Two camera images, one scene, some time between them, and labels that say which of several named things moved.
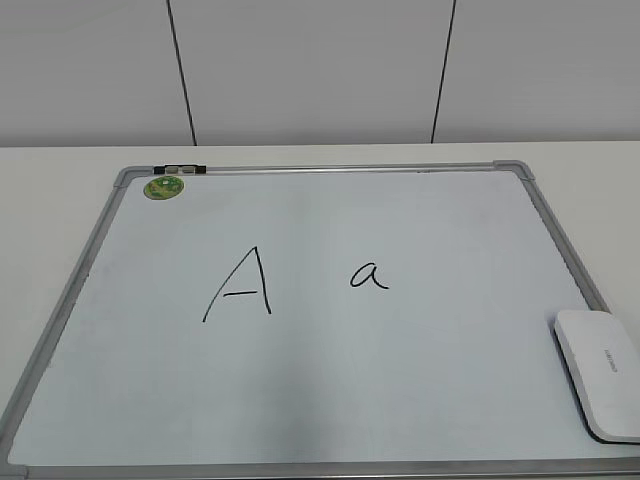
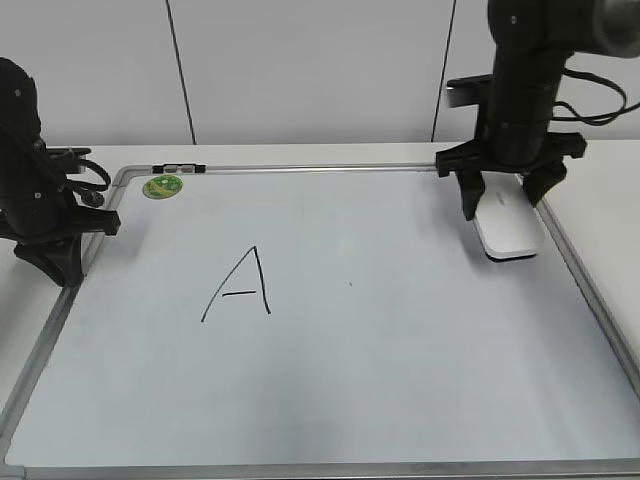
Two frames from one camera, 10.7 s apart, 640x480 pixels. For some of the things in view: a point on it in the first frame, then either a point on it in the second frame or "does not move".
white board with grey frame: (312, 322) does not move
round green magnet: (163, 187) does not move
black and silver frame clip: (179, 169) does not move
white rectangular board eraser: (600, 354) -> (507, 219)
